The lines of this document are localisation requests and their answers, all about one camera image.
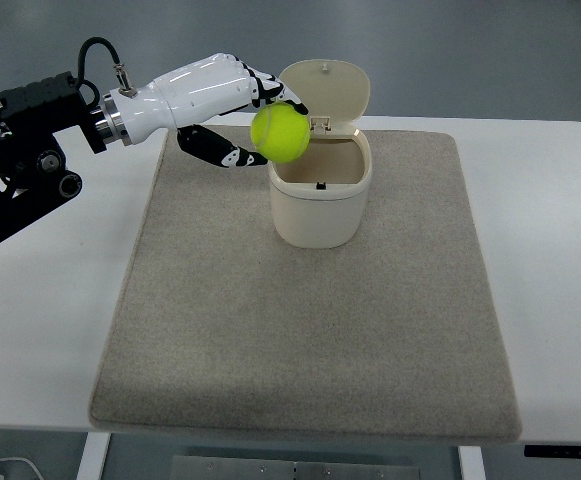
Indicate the beige lidded bin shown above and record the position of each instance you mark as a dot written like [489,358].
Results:
[318,200]

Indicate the left white table leg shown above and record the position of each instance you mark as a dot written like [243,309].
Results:
[94,455]

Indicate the white table leg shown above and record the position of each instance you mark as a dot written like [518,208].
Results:
[471,463]
[94,455]

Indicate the right white table leg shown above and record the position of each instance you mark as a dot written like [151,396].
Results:
[471,463]

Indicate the metal floor plate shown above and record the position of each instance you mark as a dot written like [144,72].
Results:
[200,467]

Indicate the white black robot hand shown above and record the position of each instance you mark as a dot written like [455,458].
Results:
[183,99]

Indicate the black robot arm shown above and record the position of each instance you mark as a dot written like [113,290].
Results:
[34,178]

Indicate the beige felt mat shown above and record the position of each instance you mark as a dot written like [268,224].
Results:
[222,325]

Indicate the yellow tennis ball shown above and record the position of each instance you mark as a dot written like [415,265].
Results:
[279,133]

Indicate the black table control panel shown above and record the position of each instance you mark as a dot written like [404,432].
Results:
[553,451]

